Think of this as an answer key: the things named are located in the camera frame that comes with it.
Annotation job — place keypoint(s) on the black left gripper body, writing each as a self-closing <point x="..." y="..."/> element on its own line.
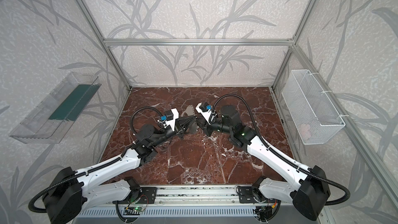
<point x="179" y="127"/>

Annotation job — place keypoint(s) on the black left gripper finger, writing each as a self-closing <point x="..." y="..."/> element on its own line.
<point x="190" y="126"/>
<point x="188" y="119"/>

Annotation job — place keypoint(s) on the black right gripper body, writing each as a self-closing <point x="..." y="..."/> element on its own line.
<point x="204" y="124"/>

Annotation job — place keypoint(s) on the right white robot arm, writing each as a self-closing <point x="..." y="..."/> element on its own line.
<point x="308" y="195"/>

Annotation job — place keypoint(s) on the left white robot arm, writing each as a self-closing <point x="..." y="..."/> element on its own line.
<point x="71" y="191"/>

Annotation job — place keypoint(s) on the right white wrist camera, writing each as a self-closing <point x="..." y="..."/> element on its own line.
<point x="207" y="111"/>

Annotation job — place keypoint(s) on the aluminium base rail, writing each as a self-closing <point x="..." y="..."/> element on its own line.
<point x="197" y="201"/>

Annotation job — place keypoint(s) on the white wire mesh basket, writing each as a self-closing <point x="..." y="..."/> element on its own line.
<point x="311" y="109"/>

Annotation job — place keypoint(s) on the clear plastic wall bin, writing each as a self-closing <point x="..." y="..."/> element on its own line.
<point x="49" y="122"/>

